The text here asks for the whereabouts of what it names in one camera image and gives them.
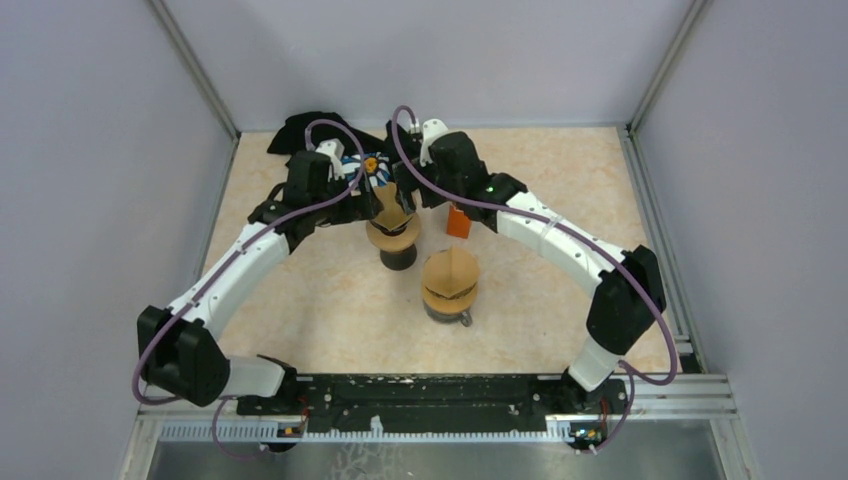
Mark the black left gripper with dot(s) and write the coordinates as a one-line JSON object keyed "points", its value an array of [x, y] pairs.
{"points": [[363, 205]]}

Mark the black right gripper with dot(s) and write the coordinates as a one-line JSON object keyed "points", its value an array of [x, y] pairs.
{"points": [[405, 180]]}

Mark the brown paper coffee filter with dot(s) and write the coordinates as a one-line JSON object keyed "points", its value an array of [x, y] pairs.
{"points": [[392, 219]]}

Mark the orange coffee filter box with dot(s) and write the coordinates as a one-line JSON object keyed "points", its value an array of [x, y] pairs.
{"points": [[458, 225]]}

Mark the smoky glass pitcher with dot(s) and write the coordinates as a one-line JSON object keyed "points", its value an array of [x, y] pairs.
{"points": [[463, 318]]}

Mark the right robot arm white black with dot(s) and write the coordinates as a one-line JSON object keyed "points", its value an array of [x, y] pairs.
{"points": [[625, 286]]}

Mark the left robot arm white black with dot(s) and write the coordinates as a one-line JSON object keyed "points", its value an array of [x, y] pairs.
{"points": [[179, 354]]}

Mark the black cloth with flower print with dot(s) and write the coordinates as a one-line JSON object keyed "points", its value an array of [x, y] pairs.
{"points": [[291, 136]]}

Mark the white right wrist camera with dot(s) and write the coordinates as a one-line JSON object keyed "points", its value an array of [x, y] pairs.
{"points": [[424, 134]]}

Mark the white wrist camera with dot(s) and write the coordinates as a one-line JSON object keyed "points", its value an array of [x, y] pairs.
{"points": [[424, 134], [334, 150]]}

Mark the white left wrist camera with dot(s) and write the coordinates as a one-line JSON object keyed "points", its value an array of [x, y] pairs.
{"points": [[334, 150]]}

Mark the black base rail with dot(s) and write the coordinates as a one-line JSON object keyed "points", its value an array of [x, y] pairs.
{"points": [[454, 404]]}

